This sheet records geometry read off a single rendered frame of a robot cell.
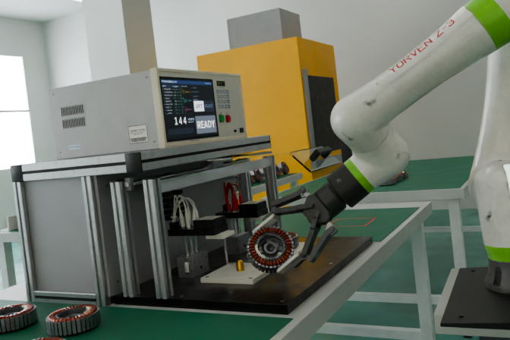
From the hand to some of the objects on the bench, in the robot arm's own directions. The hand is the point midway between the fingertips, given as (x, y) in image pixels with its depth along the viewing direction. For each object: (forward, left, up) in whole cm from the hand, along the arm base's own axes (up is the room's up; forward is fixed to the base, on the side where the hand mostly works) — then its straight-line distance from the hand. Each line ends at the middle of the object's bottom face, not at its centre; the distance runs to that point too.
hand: (272, 247), depth 132 cm
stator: (-3, +2, -4) cm, 6 cm away
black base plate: (+13, -17, -9) cm, 23 cm away
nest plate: (+12, -5, -7) cm, 15 cm away
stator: (+37, +29, -8) cm, 48 cm away
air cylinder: (+25, -30, -6) cm, 39 cm away
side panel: (+53, +13, -7) cm, 55 cm away
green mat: (+39, +46, -8) cm, 61 cm away
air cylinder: (+26, -6, -6) cm, 28 cm away
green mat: (+30, -83, -8) cm, 88 cm away
